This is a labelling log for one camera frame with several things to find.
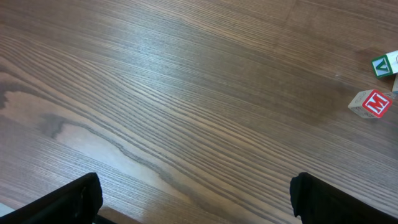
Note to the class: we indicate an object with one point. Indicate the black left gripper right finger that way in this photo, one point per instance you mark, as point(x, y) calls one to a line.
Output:
point(316, 201)

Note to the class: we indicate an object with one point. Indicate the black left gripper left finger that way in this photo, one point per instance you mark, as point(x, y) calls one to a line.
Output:
point(77, 202)

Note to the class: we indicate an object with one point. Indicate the red M block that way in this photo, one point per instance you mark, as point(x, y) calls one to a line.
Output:
point(370, 104)

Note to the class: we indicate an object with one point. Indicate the red-edged block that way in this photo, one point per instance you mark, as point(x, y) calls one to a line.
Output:
point(385, 65)

